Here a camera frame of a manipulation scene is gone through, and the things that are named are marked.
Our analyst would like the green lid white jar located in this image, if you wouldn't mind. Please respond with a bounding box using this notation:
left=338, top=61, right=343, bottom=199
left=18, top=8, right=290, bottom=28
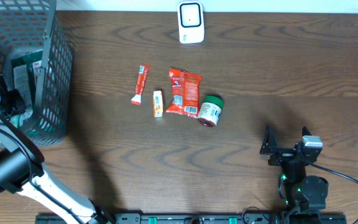
left=197, top=95, right=224, bottom=128

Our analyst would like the orange red snack pouch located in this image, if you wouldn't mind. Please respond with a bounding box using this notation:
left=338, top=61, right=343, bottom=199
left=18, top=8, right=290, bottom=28
left=166, top=68, right=202, bottom=118

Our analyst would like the small orange juice box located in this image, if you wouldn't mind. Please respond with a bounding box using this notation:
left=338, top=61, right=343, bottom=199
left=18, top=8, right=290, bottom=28
left=153, top=90, right=163, bottom=118

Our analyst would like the red snack stick packet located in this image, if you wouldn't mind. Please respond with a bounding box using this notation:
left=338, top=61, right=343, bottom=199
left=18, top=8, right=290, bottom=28
left=131, top=64, right=150, bottom=105

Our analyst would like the green snack packet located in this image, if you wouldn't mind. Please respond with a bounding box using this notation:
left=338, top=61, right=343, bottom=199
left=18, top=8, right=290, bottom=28
left=11, top=50, right=43, bottom=127

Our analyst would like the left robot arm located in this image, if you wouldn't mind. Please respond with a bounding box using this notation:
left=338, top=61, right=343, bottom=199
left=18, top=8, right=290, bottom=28
left=0, top=78, right=115, bottom=223

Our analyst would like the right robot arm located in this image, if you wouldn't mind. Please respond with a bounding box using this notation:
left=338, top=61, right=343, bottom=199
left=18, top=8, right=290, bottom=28
left=260, top=126, right=329, bottom=223

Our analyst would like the white barcode scanner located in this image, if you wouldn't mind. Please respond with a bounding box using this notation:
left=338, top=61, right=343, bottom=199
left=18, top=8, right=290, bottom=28
left=177, top=1, right=204, bottom=44

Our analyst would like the white label packet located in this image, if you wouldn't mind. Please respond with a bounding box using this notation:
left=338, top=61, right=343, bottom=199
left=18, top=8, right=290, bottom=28
left=13, top=65, right=32, bottom=110

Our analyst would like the grey plastic mesh basket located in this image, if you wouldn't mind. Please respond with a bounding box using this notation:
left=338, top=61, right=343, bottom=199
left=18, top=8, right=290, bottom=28
left=0, top=0, right=73, bottom=146

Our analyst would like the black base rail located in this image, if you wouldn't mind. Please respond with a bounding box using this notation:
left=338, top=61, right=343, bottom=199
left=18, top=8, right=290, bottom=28
left=35, top=212, right=348, bottom=224

